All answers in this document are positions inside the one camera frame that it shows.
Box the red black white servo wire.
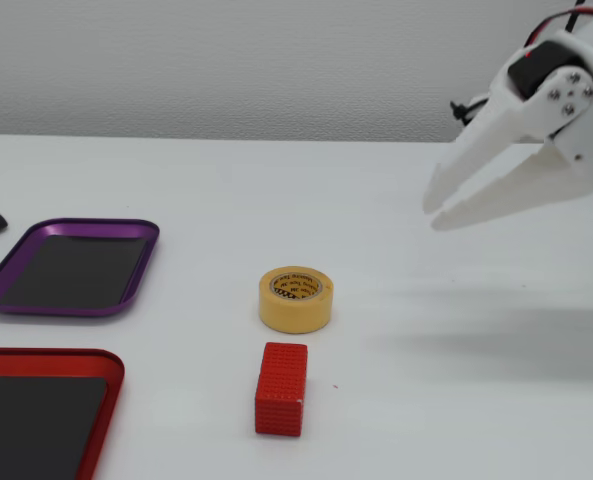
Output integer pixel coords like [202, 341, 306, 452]
[523, 0, 593, 49]

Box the black cable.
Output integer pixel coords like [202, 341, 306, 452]
[449, 95, 492, 126]

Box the red studded block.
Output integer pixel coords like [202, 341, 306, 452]
[254, 341, 309, 438]

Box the purple metal tray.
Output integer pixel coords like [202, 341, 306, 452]
[0, 217, 161, 318]

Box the red metal tray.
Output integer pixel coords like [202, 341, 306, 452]
[0, 347, 126, 480]

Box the yellow masking tape roll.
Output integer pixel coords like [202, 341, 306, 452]
[258, 265, 335, 335]

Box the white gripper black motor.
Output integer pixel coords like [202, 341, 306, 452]
[422, 17, 593, 232]

